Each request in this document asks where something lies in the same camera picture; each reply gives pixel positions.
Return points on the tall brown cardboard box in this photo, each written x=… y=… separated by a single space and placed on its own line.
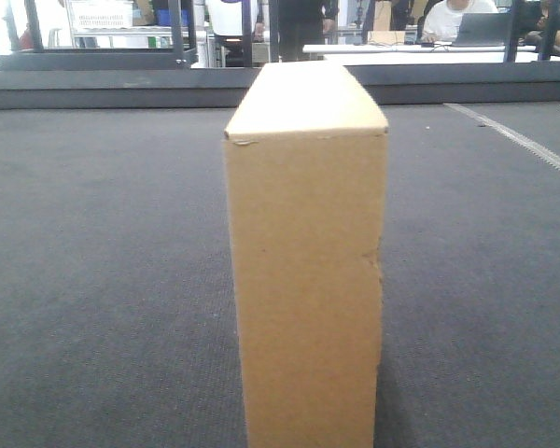
x=305 y=157

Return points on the black metal frame rack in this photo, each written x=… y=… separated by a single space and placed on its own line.
x=39 y=36

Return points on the white perforated crate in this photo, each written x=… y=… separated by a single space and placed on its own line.
x=116 y=14

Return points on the person in white shirt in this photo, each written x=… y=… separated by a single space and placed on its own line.
x=444 y=18

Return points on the dark grey conveyor belt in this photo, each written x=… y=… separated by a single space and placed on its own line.
x=116 y=310

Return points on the white long desk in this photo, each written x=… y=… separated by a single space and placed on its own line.
x=397 y=54

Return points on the grey open laptop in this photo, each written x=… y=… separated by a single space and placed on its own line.
x=482 y=30

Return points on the person in dark clothes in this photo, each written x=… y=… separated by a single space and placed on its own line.
x=537 y=16

